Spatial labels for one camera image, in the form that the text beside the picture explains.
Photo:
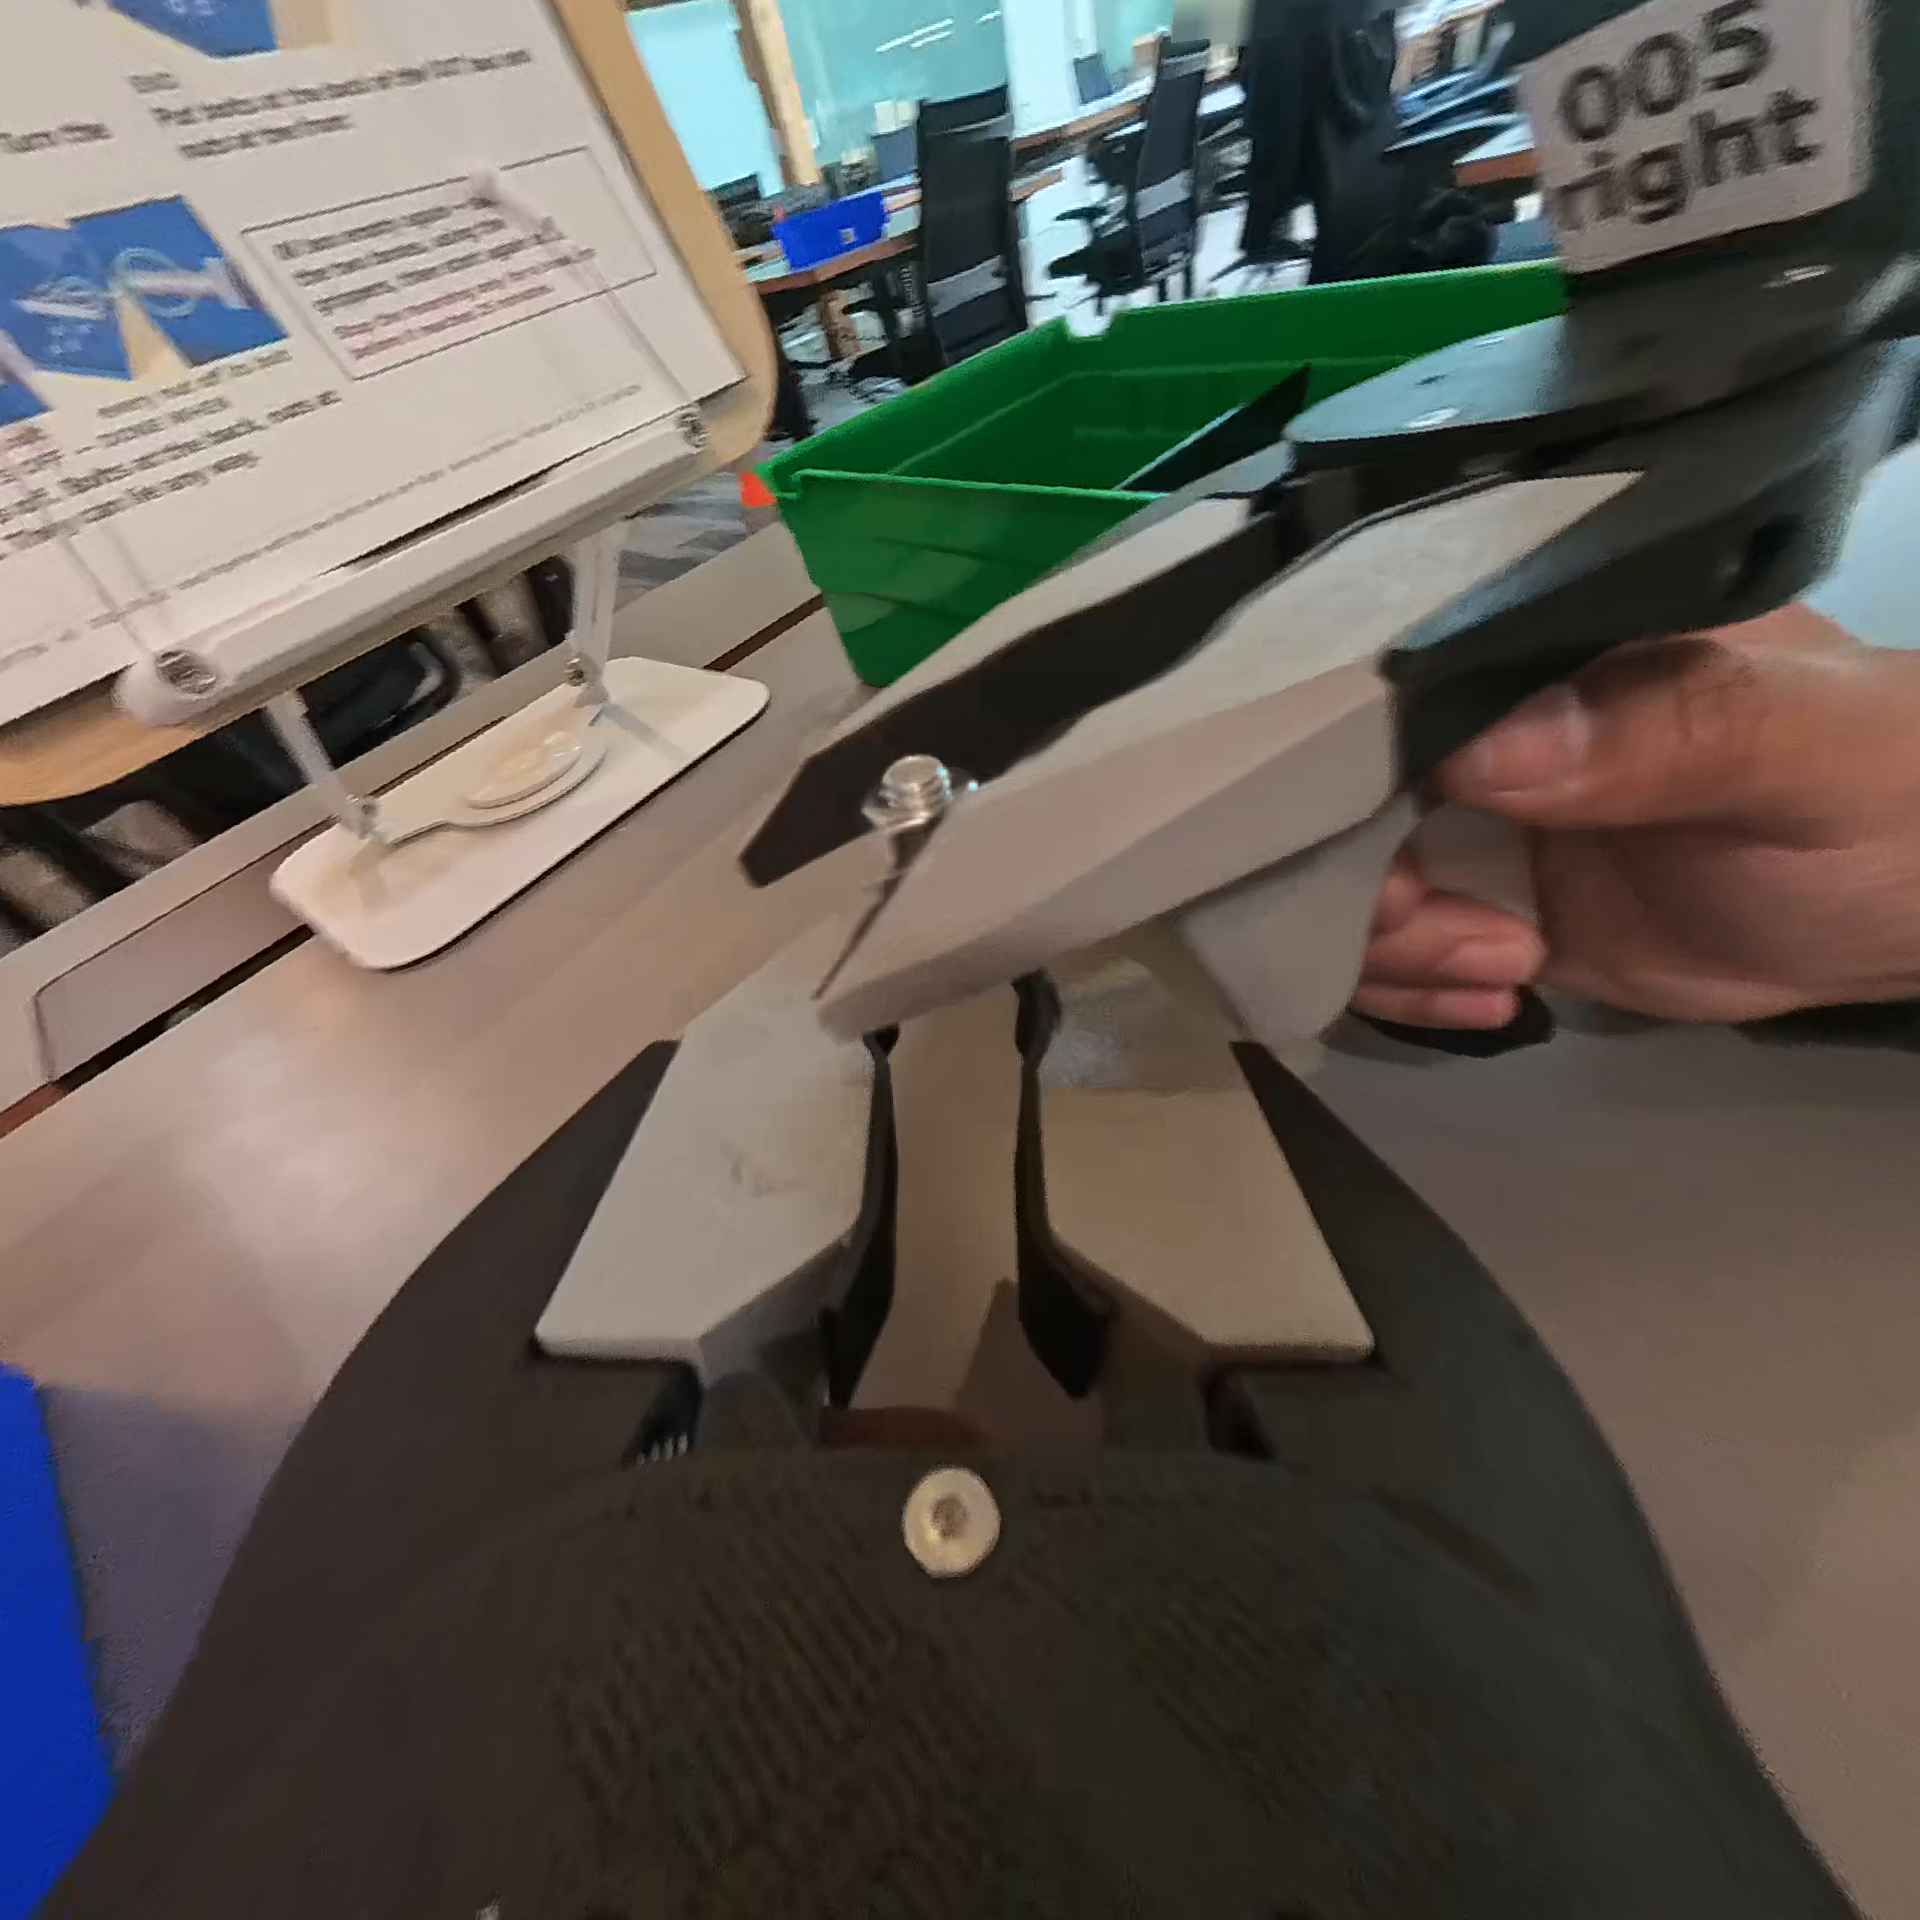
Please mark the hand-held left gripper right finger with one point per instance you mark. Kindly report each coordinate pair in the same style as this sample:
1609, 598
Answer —
1200, 1231

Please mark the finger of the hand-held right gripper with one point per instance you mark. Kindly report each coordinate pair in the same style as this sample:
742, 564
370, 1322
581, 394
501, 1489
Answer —
1172, 780
1172, 539

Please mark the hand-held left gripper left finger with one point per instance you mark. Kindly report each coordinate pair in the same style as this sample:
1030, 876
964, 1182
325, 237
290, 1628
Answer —
721, 1201

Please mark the green plastic bin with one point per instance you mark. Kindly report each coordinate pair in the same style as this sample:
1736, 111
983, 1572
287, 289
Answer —
930, 541

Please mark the steel hex nut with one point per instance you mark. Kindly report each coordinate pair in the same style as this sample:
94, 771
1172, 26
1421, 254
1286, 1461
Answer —
874, 811

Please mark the blue plastic bin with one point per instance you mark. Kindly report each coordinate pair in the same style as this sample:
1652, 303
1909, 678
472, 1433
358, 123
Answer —
45, 1651

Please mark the person's right hand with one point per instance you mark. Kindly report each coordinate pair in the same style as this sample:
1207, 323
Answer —
1725, 841

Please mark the black bin divider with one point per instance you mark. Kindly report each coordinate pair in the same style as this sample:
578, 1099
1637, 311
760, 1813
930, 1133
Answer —
1215, 436

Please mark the black office chair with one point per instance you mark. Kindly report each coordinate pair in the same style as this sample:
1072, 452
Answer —
1141, 182
975, 226

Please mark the small blue bin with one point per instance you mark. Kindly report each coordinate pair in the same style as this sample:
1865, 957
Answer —
833, 235

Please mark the printed instruction sheet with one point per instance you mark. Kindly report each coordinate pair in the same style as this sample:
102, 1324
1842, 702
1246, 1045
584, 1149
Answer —
452, 226

